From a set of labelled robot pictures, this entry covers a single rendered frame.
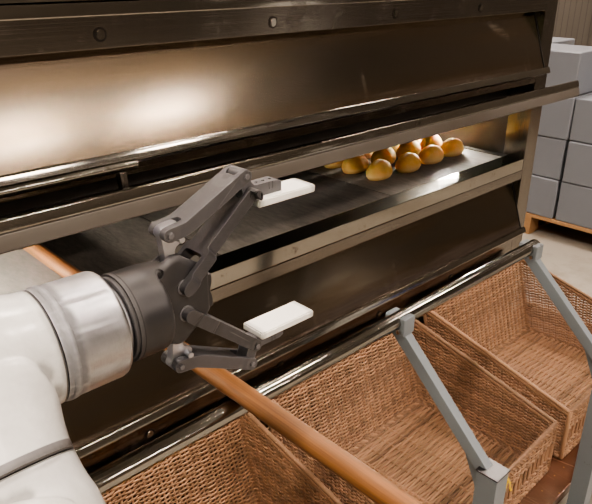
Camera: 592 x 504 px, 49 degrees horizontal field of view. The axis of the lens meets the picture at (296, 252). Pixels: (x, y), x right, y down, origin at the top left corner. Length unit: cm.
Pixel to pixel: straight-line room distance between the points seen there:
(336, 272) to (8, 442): 125
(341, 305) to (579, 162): 321
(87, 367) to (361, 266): 126
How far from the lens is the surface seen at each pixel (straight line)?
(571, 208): 475
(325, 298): 160
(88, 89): 112
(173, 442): 91
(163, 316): 52
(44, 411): 47
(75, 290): 50
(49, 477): 46
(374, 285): 172
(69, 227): 97
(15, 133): 106
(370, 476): 80
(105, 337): 49
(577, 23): 891
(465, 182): 197
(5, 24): 105
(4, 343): 47
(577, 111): 462
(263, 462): 153
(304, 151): 121
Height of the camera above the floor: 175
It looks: 24 degrees down
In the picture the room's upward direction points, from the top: straight up
